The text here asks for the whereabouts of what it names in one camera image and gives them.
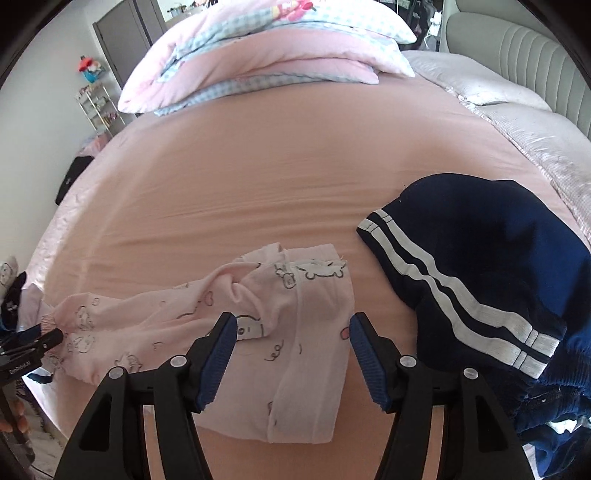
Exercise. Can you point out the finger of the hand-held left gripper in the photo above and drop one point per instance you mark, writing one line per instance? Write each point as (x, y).
(44, 341)

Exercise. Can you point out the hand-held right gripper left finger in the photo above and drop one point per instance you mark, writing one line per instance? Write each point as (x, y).
(217, 364)

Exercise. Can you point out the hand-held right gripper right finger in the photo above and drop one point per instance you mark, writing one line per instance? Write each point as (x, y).
(369, 364)

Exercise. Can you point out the pink cartoon print pajama pants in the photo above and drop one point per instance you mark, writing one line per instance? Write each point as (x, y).
(300, 332)

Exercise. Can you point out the person's left hand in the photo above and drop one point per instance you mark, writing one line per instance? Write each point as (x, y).
(14, 417)

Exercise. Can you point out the folded white garment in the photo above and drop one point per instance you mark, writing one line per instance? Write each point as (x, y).
(34, 300)

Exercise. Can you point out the dark folded garment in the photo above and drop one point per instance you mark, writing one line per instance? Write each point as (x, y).
(14, 304)

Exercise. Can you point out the white shirt with cartoon print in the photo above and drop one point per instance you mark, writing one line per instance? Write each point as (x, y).
(8, 272)

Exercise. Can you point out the printed floor rug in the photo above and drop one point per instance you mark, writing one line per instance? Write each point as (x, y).
(48, 445)

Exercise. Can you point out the black bag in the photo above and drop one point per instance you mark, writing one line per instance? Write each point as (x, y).
(74, 177)

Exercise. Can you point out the navy garment with white stripes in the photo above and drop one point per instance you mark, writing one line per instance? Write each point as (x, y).
(485, 230)

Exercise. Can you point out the bed with pink sheet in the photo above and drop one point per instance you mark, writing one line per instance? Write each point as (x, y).
(254, 184)

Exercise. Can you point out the pink cloth bundle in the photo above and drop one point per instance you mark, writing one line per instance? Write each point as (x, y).
(94, 145)

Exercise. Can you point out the red and blue plush toy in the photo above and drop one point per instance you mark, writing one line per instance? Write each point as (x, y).
(90, 69)

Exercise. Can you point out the grey door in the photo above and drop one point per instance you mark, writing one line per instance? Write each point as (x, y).
(124, 37)

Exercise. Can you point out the pink and blue checked duvet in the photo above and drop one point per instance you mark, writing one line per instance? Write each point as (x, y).
(277, 50)

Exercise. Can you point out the grey padded headboard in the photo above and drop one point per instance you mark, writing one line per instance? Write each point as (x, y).
(508, 50)

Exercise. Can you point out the glass door wardrobe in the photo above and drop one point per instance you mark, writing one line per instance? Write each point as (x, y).
(415, 18)

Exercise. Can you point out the white wall charger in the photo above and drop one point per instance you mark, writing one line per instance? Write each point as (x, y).
(435, 21)

